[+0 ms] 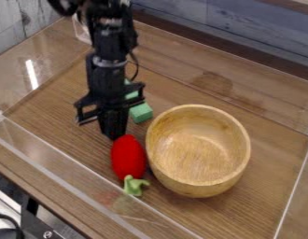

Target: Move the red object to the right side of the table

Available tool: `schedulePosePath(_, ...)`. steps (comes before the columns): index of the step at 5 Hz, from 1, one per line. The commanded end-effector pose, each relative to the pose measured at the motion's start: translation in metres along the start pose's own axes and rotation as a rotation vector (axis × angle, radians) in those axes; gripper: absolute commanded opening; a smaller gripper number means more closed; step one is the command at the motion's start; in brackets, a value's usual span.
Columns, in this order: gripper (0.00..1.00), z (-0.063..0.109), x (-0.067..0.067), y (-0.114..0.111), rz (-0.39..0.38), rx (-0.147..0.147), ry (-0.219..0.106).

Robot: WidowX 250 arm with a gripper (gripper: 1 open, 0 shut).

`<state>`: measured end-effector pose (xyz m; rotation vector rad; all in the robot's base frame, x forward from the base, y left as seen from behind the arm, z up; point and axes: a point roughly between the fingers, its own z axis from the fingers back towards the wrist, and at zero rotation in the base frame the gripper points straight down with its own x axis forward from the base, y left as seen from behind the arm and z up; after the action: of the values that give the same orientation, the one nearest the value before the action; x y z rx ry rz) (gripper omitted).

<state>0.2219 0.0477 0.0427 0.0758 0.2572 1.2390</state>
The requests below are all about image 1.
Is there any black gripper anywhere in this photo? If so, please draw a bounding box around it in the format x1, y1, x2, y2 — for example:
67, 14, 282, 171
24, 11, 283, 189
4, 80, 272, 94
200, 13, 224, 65
75, 54, 144, 140

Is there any green rectangular block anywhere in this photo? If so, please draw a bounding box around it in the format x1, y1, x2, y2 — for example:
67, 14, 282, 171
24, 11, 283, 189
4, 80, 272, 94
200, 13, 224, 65
126, 79, 154, 123

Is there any red plush strawberry toy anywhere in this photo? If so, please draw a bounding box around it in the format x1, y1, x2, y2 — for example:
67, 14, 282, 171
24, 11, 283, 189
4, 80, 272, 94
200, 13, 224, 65
111, 134, 150, 196

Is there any wooden bowl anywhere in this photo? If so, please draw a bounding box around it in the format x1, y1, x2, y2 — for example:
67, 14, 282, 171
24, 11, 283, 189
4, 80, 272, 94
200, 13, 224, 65
146, 105, 252, 198

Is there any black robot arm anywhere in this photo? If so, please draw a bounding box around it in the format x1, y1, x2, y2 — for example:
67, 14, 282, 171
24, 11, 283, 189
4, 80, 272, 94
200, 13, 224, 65
48, 0, 144, 140

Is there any clear acrylic enclosure wall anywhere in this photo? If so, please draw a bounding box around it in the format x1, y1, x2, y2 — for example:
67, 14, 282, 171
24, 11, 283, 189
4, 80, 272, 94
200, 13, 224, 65
0, 19, 308, 239

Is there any black cable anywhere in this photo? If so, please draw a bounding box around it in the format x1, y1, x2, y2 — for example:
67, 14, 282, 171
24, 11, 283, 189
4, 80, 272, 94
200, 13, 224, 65
128, 51, 142, 82

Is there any clear acrylic corner bracket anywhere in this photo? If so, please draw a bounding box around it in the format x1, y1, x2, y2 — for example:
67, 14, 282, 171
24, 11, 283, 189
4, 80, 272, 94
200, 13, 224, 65
72, 15, 92, 45

